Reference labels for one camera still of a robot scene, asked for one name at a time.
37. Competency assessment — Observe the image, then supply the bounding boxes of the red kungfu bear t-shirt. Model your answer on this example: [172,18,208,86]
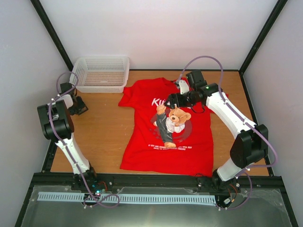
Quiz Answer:
[118,78,214,177]

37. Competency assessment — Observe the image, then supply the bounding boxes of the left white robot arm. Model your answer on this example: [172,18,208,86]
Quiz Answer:
[37,82,98,191]

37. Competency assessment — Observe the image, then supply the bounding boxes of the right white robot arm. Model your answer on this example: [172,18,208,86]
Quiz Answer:
[164,70,268,191]

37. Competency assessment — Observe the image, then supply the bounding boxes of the white plastic basket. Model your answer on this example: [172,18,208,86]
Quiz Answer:
[69,56,130,93]

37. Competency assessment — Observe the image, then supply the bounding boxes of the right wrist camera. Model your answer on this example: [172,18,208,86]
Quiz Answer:
[175,79,190,95]

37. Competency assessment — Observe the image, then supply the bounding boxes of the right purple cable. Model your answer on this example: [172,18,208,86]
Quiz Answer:
[177,55,278,211]

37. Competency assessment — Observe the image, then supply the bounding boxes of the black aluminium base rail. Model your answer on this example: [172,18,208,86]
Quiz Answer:
[33,172,285,192]

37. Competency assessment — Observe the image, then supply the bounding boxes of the light blue cable duct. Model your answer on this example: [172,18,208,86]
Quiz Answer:
[37,192,216,206]

